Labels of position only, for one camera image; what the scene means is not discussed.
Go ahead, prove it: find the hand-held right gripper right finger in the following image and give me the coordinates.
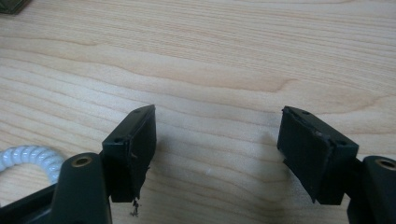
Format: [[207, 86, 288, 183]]
[[276, 105, 360, 205]]

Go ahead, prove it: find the dark green object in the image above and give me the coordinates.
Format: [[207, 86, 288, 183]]
[[0, 0, 32, 16]]

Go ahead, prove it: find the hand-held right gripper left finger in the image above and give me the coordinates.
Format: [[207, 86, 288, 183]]
[[101, 104, 158, 203]]

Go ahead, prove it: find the white coiled cable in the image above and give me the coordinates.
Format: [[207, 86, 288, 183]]
[[0, 145, 65, 185]]

